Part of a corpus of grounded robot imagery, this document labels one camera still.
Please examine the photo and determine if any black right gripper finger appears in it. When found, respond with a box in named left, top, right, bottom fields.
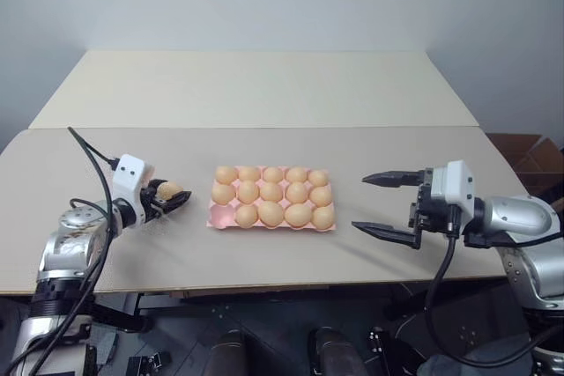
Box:
left=350, top=219, right=423, bottom=251
left=361, top=168, right=427, bottom=189

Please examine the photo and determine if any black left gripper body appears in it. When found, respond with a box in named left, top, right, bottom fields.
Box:
left=139, top=185, right=161, bottom=222

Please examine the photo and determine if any pink egg tray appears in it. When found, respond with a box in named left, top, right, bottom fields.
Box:
left=205, top=166, right=338, bottom=233

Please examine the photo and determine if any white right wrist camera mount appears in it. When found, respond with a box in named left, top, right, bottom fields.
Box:
left=430, top=159, right=476, bottom=215

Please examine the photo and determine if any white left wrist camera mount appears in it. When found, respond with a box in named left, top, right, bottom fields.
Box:
left=111, top=153, right=152, bottom=226

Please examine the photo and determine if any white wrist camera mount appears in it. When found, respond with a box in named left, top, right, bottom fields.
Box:
left=430, top=159, right=476, bottom=215
left=111, top=153, right=152, bottom=226

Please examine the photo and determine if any dark rounded shape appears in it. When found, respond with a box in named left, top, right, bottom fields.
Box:
left=307, top=326, right=367, bottom=376
left=205, top=330, right=249, bottom=376

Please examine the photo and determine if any black table frame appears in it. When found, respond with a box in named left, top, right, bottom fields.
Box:
left=93, top=291, right=397, bottom=334

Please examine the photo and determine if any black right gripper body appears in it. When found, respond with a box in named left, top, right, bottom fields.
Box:
left=407, top=166, right=463, bottom=237

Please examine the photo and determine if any brown cardboard box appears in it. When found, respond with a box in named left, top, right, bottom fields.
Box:
left=486, top=132, right=564, bottom=206

